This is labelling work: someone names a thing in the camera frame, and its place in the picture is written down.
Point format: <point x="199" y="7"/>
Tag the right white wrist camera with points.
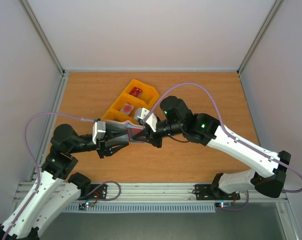
<point x="144" y="117"/>

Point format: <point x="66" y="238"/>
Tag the pink leather card holder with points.
<point x="126" y="123"/>

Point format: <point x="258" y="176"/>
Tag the red credit card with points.
<point x="132" y="132"/>

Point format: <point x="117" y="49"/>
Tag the left small circuit board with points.
<point x="86" y="205"/>

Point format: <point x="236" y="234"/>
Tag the pink circle card stack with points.
<point x="127" y="109"/>

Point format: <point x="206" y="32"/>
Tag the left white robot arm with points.
<point x="55" y="187"/>

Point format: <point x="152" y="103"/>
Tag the small circuit board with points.
<point x="223" y="205"/>
<point x="86" y="205"/>

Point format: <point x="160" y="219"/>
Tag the yellow three-compartment bin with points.
<point x="146" y="100"/>

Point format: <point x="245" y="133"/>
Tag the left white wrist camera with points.
<point x="98" y="131"/>

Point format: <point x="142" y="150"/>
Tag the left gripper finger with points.
<point x="116" y="132"/>
<point x="112" y="147"/>

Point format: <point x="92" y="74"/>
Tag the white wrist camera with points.
<point x="98" y="131"/>
<point x="144" y="117"/>

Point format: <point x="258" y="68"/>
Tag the grey slotted cable duct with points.
<point x="130" y="208"/>

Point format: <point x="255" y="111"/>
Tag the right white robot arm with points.
<point x="267" y="172"/>

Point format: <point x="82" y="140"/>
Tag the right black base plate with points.
<point x="205" y="192"/>

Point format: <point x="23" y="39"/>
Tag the aluminium front rail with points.
<point x="159" y="193"/>

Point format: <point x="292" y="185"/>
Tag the red card stack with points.
<point x="136" y="92"/>

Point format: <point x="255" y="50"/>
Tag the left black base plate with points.
<point x="95" y="192"/>

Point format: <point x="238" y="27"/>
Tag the right small circuit board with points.
<point x="223" y="205"/>

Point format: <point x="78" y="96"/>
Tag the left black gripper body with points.
<point x="101" y="147"/>

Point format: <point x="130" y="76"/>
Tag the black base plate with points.
<point x="205" y="192"/>
<point x="95" y="192"/>

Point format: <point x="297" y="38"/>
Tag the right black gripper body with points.
<point x="156" y="136"/>

